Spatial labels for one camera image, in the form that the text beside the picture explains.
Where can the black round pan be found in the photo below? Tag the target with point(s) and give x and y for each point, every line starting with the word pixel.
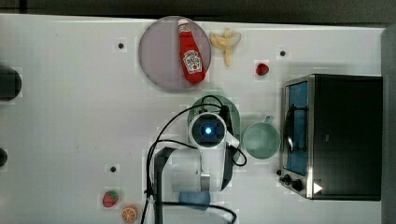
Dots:
pixel 10 84

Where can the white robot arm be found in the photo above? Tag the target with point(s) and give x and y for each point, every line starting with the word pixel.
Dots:
pixel 187 177

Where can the green plastic cup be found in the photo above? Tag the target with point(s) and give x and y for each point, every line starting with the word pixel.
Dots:
pixel 261 139

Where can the black toaster oven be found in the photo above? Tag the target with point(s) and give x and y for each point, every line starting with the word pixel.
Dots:
pixel 332 137

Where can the small red toy fruit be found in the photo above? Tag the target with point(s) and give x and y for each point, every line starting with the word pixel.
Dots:
pixel 262 69

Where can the red ketchup bottle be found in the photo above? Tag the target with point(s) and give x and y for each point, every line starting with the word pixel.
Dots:
pixel 190 56

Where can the purple round plate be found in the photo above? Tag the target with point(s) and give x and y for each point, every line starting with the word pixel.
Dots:
pixel 159 56

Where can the toy strawberry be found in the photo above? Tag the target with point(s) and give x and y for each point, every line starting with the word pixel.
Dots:
pixel 110 198

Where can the toy orange slice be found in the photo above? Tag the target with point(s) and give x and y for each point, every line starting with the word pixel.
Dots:
pixel 129 214

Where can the black round pot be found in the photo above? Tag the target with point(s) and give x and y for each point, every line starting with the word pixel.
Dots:
pixel 3 157

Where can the peeled toy banana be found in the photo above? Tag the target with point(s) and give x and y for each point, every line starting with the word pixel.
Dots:
pixel 225 43

